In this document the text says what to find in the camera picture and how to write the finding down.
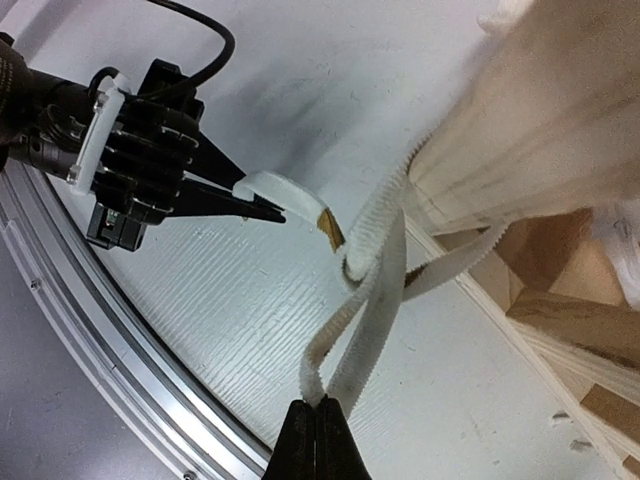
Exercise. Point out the aluminium front rail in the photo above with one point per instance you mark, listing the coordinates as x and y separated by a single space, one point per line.
152 392

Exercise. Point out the bear print cushion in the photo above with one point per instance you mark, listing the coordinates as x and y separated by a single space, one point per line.
372 261

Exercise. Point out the wooden pet bed frame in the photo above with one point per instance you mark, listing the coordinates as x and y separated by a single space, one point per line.
549 125

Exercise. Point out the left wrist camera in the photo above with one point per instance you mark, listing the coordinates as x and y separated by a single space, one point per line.
106 110

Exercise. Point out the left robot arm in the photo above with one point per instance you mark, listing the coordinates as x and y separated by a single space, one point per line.
44 118

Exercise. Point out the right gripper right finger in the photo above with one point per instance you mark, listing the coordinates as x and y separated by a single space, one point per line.
336 454

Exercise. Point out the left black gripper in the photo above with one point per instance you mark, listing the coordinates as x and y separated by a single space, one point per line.
143 164

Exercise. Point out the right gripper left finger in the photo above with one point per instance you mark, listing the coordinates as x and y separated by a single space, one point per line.
293 456

